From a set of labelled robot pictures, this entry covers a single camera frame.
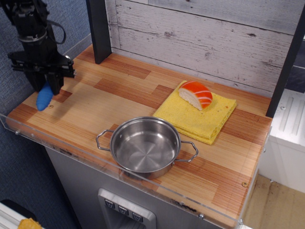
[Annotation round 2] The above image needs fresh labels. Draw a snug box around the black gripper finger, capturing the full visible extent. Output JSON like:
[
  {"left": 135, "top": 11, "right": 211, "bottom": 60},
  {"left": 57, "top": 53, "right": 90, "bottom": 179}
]
[
  {"left": 46, "top": 73, "right": 64, "bottom": 95},
  {"left": 25, "top": 72, "right": 46, "bottom": 92}
]

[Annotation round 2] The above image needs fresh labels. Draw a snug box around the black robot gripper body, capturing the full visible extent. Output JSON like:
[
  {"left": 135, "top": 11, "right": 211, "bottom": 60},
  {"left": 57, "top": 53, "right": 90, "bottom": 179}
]
[{"left": 8, "top": 38, "right": 76, "bottom": 80}]

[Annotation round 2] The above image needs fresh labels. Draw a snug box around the blue handled metal spoon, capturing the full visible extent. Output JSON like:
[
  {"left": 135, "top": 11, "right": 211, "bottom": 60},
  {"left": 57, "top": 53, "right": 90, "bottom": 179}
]
[{"left": 36, "top": 55, "right": 71, "bottom": 112}]

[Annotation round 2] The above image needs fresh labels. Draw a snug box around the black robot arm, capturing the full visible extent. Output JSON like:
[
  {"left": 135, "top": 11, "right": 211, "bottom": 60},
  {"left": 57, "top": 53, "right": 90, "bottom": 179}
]
[{"left": 0, "top": 0, "right": 76, "bottom": 95}]

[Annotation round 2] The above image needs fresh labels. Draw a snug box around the stainless steel pot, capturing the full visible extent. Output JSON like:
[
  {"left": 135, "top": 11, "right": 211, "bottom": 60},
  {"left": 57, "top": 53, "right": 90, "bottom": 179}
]
[{"left": 107, "top": 116, "right": 184, "bottom": 179}]

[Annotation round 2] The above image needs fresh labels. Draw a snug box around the clear acrylic table guard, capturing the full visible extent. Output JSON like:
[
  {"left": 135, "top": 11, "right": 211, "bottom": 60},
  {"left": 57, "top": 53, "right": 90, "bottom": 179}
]
[{"left": 0, "top": 33, "right": 272, "bottom": 227}]

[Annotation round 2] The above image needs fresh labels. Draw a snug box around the grey cabinet with buttons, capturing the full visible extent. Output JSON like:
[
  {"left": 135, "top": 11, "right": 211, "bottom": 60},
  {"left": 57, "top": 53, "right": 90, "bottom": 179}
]
[{"left": 46, "top": 148, "right": 218, "bottom": 229}]

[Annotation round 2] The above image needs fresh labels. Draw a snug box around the salmon nigiri sushi toy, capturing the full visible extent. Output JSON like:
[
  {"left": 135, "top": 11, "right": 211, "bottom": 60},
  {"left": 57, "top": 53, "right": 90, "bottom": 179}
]
[{"left": 178, "top": 81, "right": 213, "bottom": 110}]

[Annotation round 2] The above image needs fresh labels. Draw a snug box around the yellow object at corner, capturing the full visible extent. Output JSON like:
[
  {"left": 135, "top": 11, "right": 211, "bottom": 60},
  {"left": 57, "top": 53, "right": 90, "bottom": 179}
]
[{"left": 17, "top": 218, "right": 42, "bottom": 229}]

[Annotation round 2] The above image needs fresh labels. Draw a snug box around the yellow folded cloth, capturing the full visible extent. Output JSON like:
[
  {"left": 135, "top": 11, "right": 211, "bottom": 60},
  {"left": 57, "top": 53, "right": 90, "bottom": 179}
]
[{"left": 153, "top": 81, "right": 237, "bottom": 145}]

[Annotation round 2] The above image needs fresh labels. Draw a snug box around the white ridged appliance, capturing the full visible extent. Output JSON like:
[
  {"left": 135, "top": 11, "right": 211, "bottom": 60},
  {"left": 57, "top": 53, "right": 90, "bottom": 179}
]
[{"left": 259, "top": 89, "right": 305, "bottom": 193}]

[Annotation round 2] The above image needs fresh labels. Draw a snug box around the black right vertical post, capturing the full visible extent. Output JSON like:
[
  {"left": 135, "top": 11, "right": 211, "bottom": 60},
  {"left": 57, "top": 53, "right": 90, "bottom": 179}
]
[{"left": 265, "top": 7, "right": 305, "bottom": 118}]

